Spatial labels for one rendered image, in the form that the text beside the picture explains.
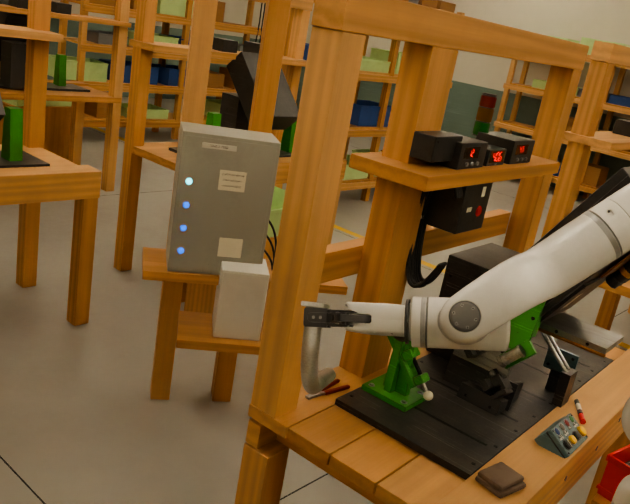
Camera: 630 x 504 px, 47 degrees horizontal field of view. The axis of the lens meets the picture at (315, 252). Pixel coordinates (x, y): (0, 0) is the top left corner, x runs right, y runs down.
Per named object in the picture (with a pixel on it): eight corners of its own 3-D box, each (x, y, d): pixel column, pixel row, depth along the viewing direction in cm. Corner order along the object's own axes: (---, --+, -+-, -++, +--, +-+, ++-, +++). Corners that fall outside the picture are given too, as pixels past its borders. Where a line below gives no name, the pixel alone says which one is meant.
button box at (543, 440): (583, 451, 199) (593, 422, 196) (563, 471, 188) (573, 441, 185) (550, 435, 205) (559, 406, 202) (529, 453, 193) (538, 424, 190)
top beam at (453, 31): (583, 70, 269) (589, 46, 266) (341, 31, 154) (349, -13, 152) (560, 66, 274) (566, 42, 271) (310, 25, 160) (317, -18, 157)
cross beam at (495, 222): (505, 233, 287) (511, 212, 284) (292, 291, 188) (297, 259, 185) (494, 229, 290) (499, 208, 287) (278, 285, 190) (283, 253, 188)
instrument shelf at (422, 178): (557, 173, 250) (561, 162, 249) (425, 192, 181) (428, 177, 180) (493, 155, 264) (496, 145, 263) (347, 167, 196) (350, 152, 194)
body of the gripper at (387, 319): (417, 301, 124) (353, 298, 127) (413, 297, 115) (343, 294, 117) (415, 344, 124) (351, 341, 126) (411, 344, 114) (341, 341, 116)
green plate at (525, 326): (533, 354, 211) (558, 287, 209) (524, 354, 204) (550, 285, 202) (498, 338, 217) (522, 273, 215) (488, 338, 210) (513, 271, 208)
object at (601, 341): (621, 345, 216) (624, 336, 215) (603, 358, 203) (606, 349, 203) (503, 298, 238) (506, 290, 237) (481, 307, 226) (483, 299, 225)
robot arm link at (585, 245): (637, 241, 104) (460, 355, 105) (614, 261, 119) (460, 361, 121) (598, 192, 106) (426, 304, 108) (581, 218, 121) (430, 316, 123)
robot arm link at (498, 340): (425, 345, 113) (428, 349, 122) (512, 349, 110) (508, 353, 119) (427, 292, 115) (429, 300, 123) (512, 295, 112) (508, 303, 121)
